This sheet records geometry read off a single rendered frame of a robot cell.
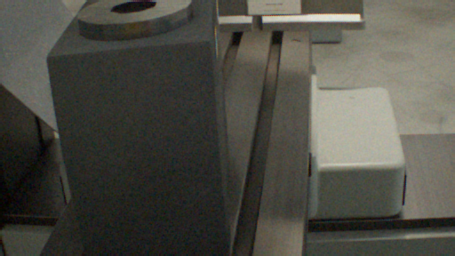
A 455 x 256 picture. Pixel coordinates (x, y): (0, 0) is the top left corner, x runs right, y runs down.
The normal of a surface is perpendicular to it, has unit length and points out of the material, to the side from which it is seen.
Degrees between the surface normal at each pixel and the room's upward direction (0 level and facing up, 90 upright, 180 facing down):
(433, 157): 0
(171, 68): 90
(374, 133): 0
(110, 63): 90
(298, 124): 0
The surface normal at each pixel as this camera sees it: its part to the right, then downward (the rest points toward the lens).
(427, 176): -0.07, -0.90
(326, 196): -0.11, 0.43
